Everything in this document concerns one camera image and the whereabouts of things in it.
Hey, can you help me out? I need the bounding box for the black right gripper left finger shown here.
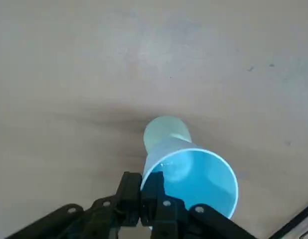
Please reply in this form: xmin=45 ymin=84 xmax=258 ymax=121
xmin=5 ymin=171 xmax=143 ymax=239

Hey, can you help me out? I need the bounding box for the blue plastic cup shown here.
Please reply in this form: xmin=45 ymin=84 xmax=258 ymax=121
xmin=140 ymin=133 xmax=239 ymax=220

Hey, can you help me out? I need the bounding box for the green plastic cup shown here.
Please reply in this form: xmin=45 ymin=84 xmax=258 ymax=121
xmin=143 ymin=115 xmax=193 ymax=153

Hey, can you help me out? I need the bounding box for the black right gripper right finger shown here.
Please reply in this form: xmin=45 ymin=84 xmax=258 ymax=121
xmin=141 ymin=171 xmax=258 ymax=239

